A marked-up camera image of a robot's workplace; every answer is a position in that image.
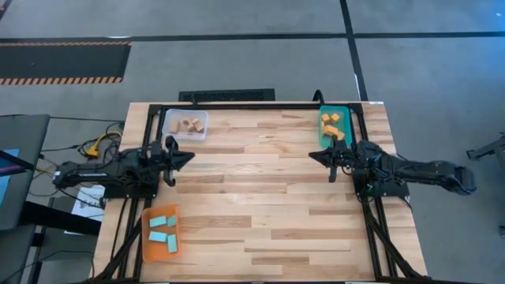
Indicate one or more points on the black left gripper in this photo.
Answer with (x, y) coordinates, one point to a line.
(161, 159)

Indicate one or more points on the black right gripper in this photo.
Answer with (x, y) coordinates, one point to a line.
(348, 161)

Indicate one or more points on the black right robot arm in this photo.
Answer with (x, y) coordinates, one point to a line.
(426, 175)

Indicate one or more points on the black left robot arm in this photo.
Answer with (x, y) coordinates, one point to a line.
(98, 173)

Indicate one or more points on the clear plastic bin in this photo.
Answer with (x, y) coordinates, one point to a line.
(185, 136)

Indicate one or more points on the teal plastic bin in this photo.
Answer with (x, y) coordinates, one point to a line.
(347, 118)

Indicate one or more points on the black floor vent grille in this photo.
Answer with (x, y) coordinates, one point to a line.
(227, 95)

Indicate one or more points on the white printed paper sign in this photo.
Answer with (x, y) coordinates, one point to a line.
(90, 205)

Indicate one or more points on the orange plastic bin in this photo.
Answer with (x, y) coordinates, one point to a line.
(158, 254)

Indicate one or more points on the black furniture beam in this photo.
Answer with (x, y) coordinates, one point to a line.
(59, 219)

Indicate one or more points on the gray box furniture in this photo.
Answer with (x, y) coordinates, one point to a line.
(31, 134)

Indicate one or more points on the black stand leg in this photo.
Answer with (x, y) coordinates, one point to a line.
(485, 150)

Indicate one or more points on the black hazard-striped floor mat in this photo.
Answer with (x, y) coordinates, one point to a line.
(59, 61)

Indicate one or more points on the blue flat panel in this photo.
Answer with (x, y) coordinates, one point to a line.
(4, 187)

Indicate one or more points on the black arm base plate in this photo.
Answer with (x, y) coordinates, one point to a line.
(118, 194)
(390, 192)

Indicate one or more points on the black metal table frame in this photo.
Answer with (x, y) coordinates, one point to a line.
(256, 106)

